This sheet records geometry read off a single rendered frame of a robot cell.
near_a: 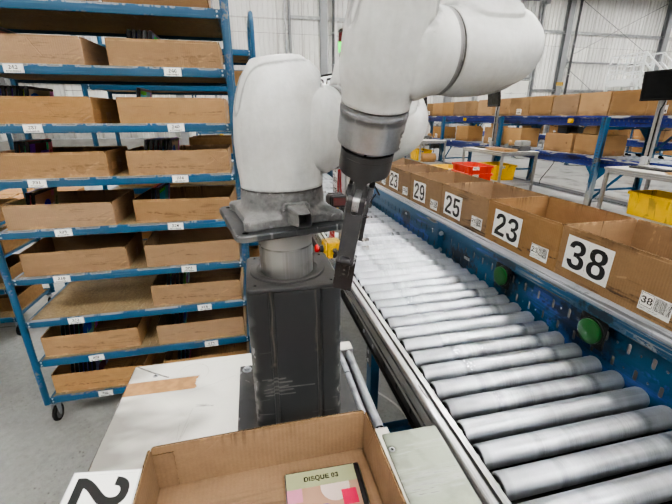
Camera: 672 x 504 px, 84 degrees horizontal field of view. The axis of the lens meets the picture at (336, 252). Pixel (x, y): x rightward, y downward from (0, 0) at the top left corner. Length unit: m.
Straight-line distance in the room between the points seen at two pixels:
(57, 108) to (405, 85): 1.51
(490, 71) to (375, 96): 0.16
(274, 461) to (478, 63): 0.72
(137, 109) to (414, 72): 1.40
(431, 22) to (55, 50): 1.52
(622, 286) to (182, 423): 1.15
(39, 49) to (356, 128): 1.49
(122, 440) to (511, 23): 0.98
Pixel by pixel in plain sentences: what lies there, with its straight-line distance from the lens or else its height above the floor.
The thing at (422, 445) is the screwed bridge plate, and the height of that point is 0.75.
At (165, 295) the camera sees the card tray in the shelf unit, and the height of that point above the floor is 0.59.
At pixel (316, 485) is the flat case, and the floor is 0.77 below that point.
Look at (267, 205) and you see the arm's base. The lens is 0.66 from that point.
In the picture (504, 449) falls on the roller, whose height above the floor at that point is 0.75.
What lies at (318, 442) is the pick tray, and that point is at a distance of 0.79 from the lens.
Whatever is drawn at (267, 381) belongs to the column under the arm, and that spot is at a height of 0.87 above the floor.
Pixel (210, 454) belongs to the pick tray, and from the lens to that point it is 0.78.
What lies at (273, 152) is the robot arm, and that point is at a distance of 0.64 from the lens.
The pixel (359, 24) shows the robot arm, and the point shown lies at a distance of 0.47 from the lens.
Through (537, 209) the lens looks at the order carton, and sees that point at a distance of 1.83.
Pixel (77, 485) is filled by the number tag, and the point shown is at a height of 0.87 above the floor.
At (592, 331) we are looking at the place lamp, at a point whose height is 0.82.
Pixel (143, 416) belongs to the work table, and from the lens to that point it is 0.99.
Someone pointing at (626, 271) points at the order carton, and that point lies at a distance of 1.26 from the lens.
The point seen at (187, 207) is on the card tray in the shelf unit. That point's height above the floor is 1.00.
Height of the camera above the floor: 1.37
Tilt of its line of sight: 20 degrees down
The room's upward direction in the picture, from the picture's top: straight up
